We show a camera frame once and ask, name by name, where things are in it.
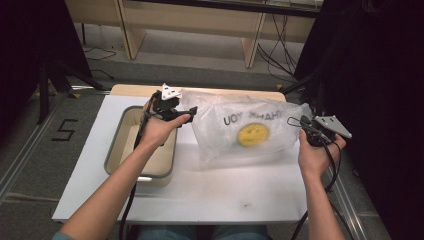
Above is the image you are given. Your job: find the person's leg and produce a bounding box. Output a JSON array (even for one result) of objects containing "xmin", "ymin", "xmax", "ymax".
[
  {"xmin": 138, "ymin": 225, "xmax": 198, "ymax": 240},
  {"xmin": 211, "ymin": 225, "xmax": 268, "ymax": 240}
]

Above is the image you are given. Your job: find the hand-held gripper cable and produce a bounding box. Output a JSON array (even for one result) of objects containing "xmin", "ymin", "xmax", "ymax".
[
  {"xmin": 118, "ymin": 91, "xmax": 159, "ymax": 240},
  {"xmin": 291, "ymin": 139, "xmax": 343, "ymax": 240}
]

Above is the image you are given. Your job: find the metal floor rail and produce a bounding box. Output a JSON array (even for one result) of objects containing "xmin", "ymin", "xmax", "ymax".
[
  {"xmin": 0, "ymin": 94, "xmax": 73, "ymax": 204},
  {"xmin": 301, "ymin": 106, "xmax": 371, "ymax": 240}
]

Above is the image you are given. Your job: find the beige bin grey rim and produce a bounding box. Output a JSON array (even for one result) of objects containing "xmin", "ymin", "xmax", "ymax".
[{"xmin": 104, "ymin": 105, "xmax": 180, "ymax": 188}]

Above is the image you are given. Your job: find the clear plastic bag yellow face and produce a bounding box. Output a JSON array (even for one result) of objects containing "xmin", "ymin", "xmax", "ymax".
[{"xmin": 179, "ymin": 89, "xmax": 314, "ymax": 164}]

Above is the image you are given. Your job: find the person's left hand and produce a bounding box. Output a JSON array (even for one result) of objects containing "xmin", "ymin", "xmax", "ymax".
[{"xmin": 138, "ymin": 99, "xmax": 191, "ymax": 152}]

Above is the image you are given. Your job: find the dark curtain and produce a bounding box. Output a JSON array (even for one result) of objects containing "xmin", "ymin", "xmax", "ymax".
[
  {"xmin": 0, "ymin": 0, "xmax": 93, "ymax": 141},
  {"xmin": 293, "ymin": 0, "xmax": 424, "ymax": 240}
]

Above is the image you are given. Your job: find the person's left leg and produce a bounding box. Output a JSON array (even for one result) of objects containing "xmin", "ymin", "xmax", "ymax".
[{"xmin": 138, "ymin": 225, "xmax": 198, "ymax": 240}]

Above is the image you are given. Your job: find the bundle of black cables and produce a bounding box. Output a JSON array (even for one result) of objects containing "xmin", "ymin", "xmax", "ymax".
[{"xmin": 256, "ymin": 13, "xmax": 299, "ymax": 79}]

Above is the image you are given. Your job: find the left hand-held gripper cable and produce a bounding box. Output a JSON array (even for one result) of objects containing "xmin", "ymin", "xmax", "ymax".
[{"xmin": 118, "ymin": 91, "xmax": 159, "ymax": 240}]

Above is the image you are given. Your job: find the white board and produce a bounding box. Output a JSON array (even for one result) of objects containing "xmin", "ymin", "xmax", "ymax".
[{"xmin": 52, "ymin": 94, "xmax": 309, "ymax": 224}]

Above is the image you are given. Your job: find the right hand-held gripper cable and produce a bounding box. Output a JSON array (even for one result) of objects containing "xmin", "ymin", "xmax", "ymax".
[{"xmin": 291, "ymin": 139, "xmax": 343, "ymax": 240}]

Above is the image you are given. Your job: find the thin black floor cable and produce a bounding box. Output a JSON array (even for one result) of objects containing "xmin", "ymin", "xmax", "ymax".
[{"xmin": 83, "ymin": 45, "xmax": 118, "ymax": 80}]

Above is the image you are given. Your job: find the black stand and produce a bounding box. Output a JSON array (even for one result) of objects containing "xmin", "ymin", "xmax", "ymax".
[
  {"xmin": 279, "ymin": 71, "xmax": 326, "ymax": 138},
  {"xmin": 35, "ymin": 59, "xmax": 104, "ymax": 126}
]

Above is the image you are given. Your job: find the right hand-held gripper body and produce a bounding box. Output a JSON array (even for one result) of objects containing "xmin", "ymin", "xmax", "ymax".
[{"xmin": 305, "ymin": 115, "xmax": 353, "ymax": 148}]

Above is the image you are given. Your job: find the person's right hand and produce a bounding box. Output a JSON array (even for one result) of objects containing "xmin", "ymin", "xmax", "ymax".
[{"xmin": 297, "ymin": 129, "xmax": 347, "ymax": 180}]

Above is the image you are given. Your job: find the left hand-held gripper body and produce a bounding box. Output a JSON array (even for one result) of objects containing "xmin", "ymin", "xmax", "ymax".
[{"xmin": 151, "ymin": 83, "xmax": 183, "ymax": 120}]

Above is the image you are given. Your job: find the person's right leg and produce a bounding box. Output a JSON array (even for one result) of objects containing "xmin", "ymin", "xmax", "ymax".
[{"xmin": 211, "ymin": 225, "xmax": 268, "ymax": 240}]

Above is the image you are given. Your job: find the light wooden desk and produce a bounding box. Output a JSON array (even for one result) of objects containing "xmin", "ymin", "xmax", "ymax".
[{"xmin": 64, "ymin": 0, "xmax": 324, "ymax": 69}]

